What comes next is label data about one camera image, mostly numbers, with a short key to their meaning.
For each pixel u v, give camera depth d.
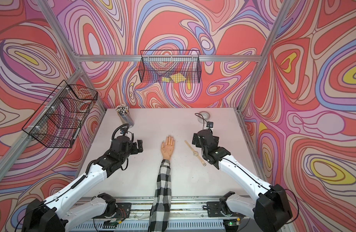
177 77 0.91
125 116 0.98
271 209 0.39
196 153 0.93
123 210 0.72
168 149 0.93
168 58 0.88
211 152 0.59
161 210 0.68
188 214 0.73
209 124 0.70
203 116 1.15
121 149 0.61
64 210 0.42
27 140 0.60
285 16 0.71
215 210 0.72
